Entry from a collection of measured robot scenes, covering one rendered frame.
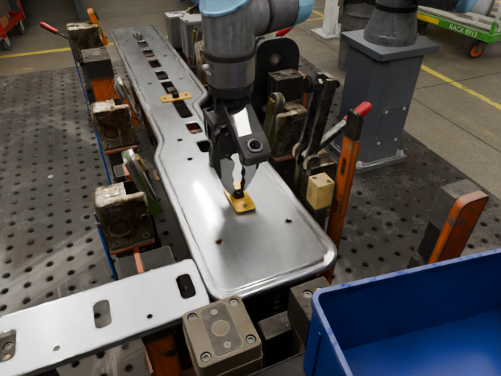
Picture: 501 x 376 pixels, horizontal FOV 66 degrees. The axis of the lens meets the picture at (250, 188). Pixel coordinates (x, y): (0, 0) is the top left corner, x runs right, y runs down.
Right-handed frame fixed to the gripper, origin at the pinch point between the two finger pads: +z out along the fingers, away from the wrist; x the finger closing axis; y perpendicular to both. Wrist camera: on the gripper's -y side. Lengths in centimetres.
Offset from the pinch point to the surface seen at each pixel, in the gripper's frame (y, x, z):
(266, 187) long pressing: 1.1, -6.3, 2.3
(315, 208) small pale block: -9.6, -10.8, 0.7
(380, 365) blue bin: -37.7, -2.7, -0.7
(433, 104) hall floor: 159, -234, 102
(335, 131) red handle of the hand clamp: -0.8, -19.4, -8.1
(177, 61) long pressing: 72, -7, 2
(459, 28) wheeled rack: 245, -341, 77
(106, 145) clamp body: 38.2, 20.5, 7.4
